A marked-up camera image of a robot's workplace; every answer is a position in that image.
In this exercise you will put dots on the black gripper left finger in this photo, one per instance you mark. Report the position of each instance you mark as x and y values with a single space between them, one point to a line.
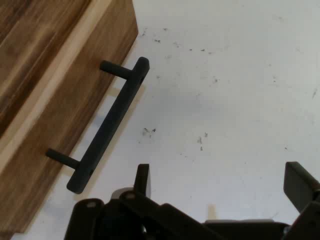
140 180

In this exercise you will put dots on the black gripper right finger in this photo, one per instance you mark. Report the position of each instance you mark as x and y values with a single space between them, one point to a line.
300 185

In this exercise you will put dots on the wooden drawer front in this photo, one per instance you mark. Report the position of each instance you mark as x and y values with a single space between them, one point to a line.
62 112

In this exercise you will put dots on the wooden cabinet body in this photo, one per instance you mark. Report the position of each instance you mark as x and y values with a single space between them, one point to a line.
30 37

